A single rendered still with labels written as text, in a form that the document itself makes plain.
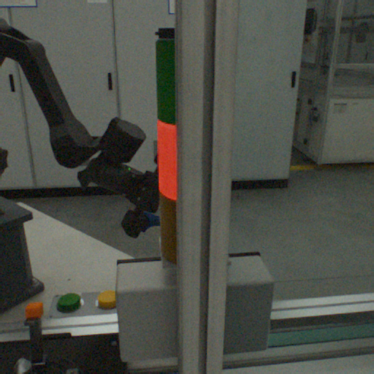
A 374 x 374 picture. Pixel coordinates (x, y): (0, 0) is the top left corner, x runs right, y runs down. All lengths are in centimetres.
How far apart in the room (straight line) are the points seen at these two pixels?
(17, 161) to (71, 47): 111
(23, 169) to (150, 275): 343
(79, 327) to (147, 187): 26
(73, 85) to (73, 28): 45
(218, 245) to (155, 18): 317
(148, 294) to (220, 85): 16
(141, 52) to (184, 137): 316
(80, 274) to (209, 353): 74
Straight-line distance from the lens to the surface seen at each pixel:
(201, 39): 20
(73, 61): 341
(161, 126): 25
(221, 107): 21
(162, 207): 26
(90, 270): 101
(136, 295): 29
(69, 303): 73
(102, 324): 70
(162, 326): 31
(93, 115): 345
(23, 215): 87
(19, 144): 365
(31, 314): 57
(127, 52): 337
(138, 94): 339
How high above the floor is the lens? 141
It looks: 22 degrees down
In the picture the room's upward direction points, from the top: straight up
